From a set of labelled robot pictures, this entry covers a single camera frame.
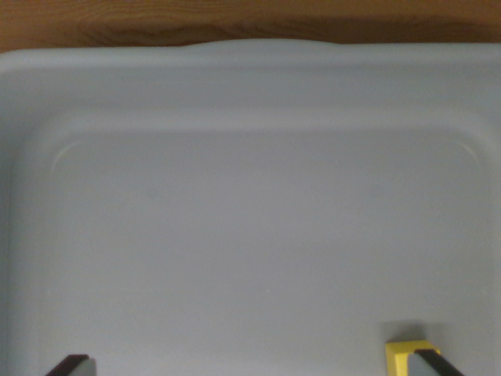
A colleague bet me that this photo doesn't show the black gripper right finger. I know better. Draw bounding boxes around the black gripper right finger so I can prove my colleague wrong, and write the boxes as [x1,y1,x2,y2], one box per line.
[405,349,467,376]

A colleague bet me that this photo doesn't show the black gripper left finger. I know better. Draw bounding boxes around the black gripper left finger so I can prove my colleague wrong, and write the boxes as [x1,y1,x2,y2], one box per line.
[45,353,97,376]

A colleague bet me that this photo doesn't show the yellow cube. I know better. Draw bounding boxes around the yellow cube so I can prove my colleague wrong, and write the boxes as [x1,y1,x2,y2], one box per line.
[384,339,441,376]

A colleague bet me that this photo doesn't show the grey plastic bin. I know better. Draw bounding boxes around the grey plastic bin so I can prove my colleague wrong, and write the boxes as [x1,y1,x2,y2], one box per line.
[0,38,501,376]

